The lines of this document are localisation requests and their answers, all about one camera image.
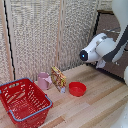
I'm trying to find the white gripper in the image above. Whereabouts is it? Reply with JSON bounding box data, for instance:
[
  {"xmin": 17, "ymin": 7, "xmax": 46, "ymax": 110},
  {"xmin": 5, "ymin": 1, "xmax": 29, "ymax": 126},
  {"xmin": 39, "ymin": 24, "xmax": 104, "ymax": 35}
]
[{"xmin": 95, "ymin": 58, "xmax": 107, "ymax": 70}]

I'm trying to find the silver drawer handle bar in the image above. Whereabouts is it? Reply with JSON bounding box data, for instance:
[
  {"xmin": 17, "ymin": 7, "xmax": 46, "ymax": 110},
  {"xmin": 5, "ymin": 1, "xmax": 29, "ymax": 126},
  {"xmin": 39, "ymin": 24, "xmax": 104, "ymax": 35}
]
[{"xmin": 109, "ymin": 28, "xmax": 122, "ymax": 34}]

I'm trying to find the brown drawer cabinet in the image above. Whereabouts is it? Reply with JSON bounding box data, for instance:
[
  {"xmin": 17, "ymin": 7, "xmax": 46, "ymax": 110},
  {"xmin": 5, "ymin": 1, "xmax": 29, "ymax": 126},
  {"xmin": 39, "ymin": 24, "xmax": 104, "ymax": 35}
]
[{"xmin": 87, "ymin": 9, "xmax": 128, "ymax": 81}]

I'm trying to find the red bowl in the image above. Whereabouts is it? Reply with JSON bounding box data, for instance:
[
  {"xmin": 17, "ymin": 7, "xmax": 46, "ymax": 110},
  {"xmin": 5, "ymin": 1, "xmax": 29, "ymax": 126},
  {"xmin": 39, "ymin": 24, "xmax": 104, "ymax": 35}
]
[{"xmin": 68, "ymin": 81, "xmax": 88, "ymax": 98}]

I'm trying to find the yellow red snack box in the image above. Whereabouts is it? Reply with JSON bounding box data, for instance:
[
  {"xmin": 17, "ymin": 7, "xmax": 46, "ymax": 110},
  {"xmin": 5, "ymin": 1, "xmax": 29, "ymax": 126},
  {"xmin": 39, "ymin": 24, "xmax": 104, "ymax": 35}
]
[{"xmin": 50, "ymin": 65, "xmax": 68, "ymax": 94}]

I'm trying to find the pink mug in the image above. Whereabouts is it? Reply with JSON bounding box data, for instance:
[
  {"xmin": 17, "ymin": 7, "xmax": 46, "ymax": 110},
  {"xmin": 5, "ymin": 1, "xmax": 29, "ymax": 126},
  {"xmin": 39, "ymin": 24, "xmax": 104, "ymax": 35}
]
[{"xmin": 36, "ymin": 71, "xmax": 54, "ymax": 91}]

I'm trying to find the white blurry rounded object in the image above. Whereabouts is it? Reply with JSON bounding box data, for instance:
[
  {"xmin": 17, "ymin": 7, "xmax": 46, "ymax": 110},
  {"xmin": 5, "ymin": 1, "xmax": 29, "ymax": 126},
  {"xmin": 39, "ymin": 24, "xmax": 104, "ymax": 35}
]
[{"xmin": 111, "ymin": 108, "xmax": 128, "ymax": 128}]

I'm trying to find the red plastic shopping basket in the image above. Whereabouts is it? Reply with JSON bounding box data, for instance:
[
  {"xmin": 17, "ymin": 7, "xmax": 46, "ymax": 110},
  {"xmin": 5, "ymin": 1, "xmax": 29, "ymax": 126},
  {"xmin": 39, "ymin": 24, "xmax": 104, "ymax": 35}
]
[{"xmin": 0, "ymin": 77, "xmax": 54, "ymax": 128}]

